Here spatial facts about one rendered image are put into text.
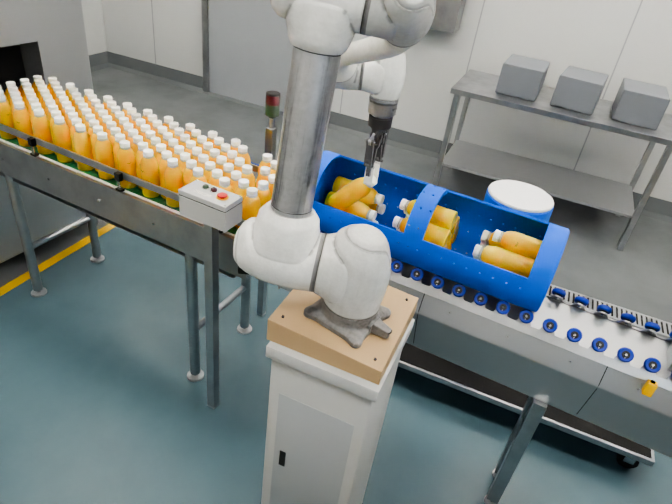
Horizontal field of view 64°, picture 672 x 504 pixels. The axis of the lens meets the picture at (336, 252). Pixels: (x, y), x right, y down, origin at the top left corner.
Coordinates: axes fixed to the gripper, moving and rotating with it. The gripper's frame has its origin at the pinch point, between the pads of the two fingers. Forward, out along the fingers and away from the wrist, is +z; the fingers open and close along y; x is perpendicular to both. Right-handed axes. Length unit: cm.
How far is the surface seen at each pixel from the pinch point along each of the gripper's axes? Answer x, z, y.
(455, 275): -36.8, 21.9, -7.2
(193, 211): 52, 21, -28
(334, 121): 171, 117, 327
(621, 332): -91, 33, 12
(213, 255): 47, 39, -25
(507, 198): -39, 21, 60
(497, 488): -76, 113, -4
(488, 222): -39.0, 13.5, 18.9
